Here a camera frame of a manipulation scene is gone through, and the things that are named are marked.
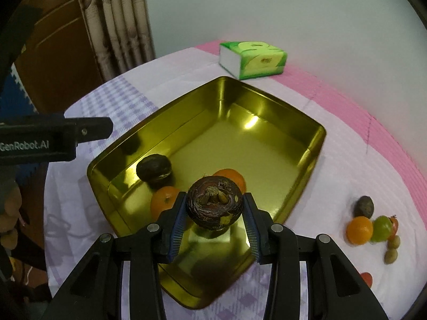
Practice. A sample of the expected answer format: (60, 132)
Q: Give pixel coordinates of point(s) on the green tissue pack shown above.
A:
(251, 59)

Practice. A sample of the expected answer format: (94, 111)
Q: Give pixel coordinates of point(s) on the small dark passion fruit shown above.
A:
(364, 206)

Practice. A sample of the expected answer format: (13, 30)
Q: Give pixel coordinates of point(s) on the red tomato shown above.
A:
(395, 225)
(368, 278)

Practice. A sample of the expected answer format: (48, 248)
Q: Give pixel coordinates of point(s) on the orange mandarin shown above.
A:
(163, 199)
(359, 230)
(234, 176)

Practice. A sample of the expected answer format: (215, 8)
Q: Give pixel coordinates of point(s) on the pink purple checked tablecloth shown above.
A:
(359, 157)

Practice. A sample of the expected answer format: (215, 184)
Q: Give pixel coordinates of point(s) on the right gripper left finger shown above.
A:
(93, 290)

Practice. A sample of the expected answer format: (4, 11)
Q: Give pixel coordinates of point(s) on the blue foam floor mat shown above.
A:
(14, 99)

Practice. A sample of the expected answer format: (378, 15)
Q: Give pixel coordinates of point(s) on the dark mangosteen with stem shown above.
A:
(214, 202)

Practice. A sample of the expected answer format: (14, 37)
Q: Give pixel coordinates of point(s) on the gold toffee tin tray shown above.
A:
(224, 123)

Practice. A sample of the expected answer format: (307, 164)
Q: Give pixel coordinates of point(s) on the beige patterned curtain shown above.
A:
(119, 34)

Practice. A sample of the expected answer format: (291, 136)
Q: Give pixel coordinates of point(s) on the green tomato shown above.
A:
(382, 229)

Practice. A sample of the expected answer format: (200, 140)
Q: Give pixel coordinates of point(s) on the brown longan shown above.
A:
(394, 242)
(390, 256)

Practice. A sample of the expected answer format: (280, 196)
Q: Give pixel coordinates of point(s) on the large dark mangosteen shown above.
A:
(154, 168)

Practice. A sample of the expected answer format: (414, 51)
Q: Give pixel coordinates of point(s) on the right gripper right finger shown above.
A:
(335, 288)

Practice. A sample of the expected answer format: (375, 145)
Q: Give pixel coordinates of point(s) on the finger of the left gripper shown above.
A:
(92, 129)

